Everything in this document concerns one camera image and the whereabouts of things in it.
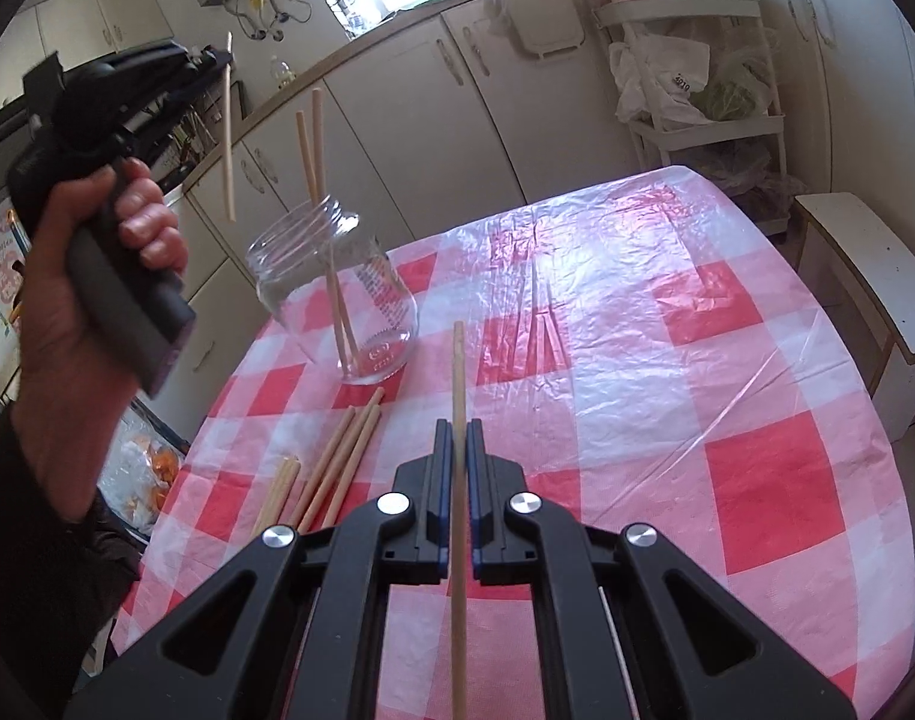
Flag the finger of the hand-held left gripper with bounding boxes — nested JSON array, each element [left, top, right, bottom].
[[181, 45, 235, 77]]

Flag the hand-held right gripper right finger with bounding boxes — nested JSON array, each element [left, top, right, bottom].
[[464, 418, 856, 720]]

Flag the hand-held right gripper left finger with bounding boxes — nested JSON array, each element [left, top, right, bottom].
[[63, 420, 454, 720]]

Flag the light wooden chopstick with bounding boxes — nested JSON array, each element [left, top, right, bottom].
[[299, 401, 376, 535], [287, 406, 357, 527], [311, 88, 362, 380], [223, 31, 238, 223], [251, 459, 290, 539], [322, 388, 386, 529], [448, 320, 469, 720], [295, 112, 353, 382], [265, 454, 302, 535]]

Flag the clear glass jar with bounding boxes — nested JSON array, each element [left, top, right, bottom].
[[245, 195, 419, 387]]

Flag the person's left forearm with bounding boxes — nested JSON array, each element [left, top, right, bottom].
[[0, 390, 145, 698]]

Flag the person's left hand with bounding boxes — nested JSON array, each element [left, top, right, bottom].
[[16, 157, 190, 482]]

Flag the long cream base cabinet run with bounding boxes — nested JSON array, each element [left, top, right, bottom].
[[149, 0, 653, 406]]

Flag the red white checked tablecloth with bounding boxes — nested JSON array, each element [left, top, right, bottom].
[[108, 163, 915, 720]]

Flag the plastic bag of oranges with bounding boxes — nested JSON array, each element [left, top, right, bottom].
[[97, 405, 193, 535]]

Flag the white hanging trash bin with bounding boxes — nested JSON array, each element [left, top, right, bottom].
[[485, 0, 587, 59]]

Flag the dark plastic bag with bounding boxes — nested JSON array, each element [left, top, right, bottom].
[[708, 141, 805, 235]]

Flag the white plastic bag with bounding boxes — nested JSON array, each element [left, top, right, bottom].
[[611, 34, 711, 125]]

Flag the white wooden stool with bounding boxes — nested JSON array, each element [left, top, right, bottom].
[[791, 193, 915, 443]]

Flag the plastic bag of greens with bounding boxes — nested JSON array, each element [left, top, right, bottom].
[[689, 45, 778, 121]]

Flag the white rolling cart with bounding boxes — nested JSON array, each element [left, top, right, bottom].
[[588, 0, 792, 237]]

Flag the short cream base cabinet run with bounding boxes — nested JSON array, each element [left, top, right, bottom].
[[708, 0, 915, 256]]

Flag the water heater hoses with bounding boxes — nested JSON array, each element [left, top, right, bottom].
[[232, 0, 313, 44]]

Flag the wall utensil rack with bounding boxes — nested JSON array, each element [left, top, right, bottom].
[[159, 86, 230, 167]]

